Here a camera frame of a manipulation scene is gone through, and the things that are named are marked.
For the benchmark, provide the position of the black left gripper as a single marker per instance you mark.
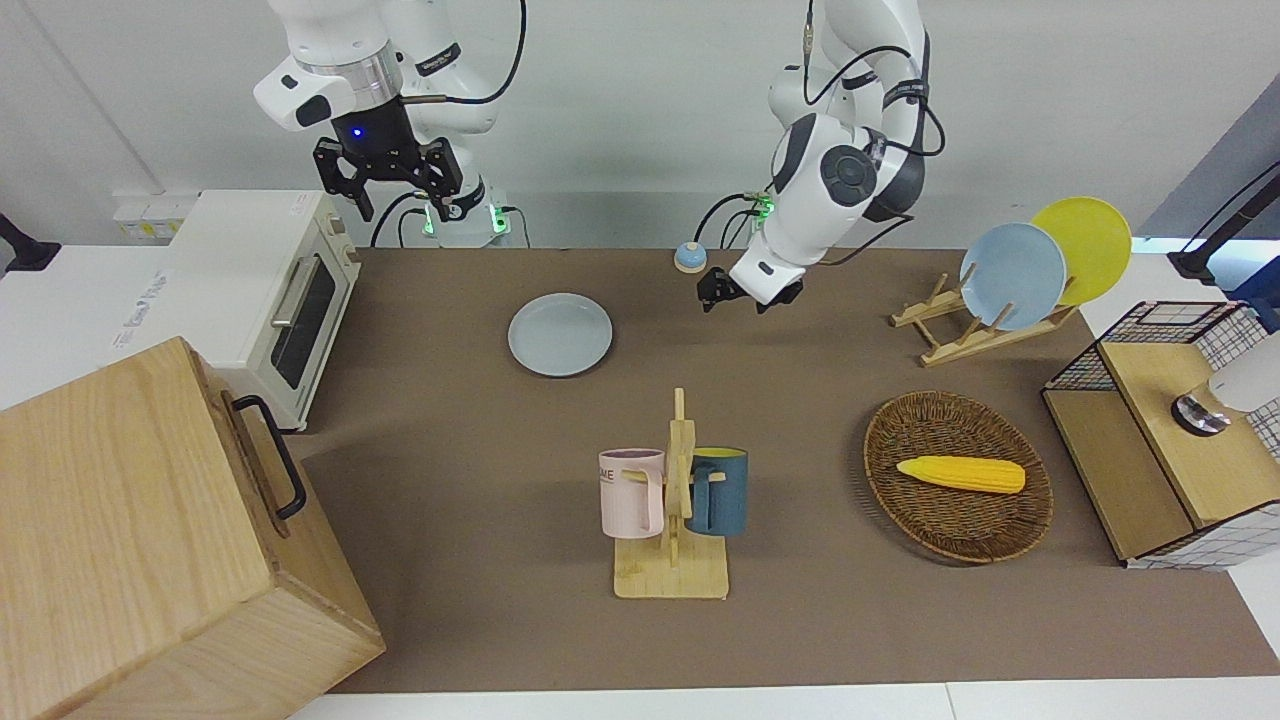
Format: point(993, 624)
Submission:
point(780, 298)

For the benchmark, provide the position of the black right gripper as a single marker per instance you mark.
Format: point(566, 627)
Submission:
point(380, 150)

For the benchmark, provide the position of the gray round plate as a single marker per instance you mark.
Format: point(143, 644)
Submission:
point(560, 335)

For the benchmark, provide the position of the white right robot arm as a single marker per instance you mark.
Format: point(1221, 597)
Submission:
point(350, 40)

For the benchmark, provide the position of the wooden plate rack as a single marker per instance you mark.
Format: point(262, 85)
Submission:
point(960, 345)

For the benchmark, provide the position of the light blue plate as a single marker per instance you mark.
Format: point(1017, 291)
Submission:
point(1012, 275)

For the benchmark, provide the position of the yellow plate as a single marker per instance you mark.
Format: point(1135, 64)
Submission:
point(1095, 240)

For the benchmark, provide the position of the blue bell wooden base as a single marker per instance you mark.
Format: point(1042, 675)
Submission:
point(690, 258)

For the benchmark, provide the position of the white toaster oven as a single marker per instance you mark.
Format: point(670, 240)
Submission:
point(240, 260)

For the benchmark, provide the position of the dark teal mug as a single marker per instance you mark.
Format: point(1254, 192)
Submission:
point(720, 495)

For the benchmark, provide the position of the pink mug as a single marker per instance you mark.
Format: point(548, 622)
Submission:
point(630, 495)

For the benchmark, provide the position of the wooden mug tree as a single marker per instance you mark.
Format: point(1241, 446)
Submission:
point(670, 570)

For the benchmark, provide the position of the yellow corn cob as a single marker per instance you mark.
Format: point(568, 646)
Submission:
point(960, 474)

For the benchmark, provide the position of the brown wicker basket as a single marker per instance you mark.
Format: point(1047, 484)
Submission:
point(960, 520)

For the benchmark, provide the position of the brown table mat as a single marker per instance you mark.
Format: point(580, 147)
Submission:
point(800, 620)

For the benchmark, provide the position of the wooden cabinet box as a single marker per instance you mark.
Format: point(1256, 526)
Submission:
point(130, 540)

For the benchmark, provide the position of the white cylinder clear base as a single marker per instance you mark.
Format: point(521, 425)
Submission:
point(1245, 385)

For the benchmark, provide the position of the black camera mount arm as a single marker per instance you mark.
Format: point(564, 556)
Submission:
point(25, 250)
point(1200, 262)

